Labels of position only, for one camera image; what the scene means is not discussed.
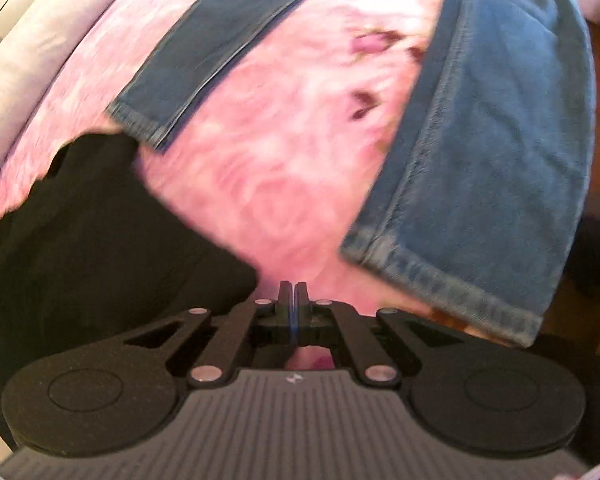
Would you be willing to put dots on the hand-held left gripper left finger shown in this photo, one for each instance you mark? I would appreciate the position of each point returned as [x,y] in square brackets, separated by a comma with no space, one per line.
[286,310]

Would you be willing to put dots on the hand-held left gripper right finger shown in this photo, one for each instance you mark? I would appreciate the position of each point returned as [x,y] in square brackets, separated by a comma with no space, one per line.
[301,310]

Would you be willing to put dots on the blue denim jeans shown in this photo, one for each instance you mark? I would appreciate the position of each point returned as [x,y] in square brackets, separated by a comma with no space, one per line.
[480,160]

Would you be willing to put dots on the pink fluffy blanket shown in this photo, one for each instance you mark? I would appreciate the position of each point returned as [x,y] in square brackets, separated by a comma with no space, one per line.
[280,170]

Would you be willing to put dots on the black cloth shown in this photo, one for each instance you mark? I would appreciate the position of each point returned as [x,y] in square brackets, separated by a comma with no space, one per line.
[90,240]

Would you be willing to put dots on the white padded bed edge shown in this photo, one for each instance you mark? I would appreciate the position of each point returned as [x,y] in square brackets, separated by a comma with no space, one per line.
[30,70]

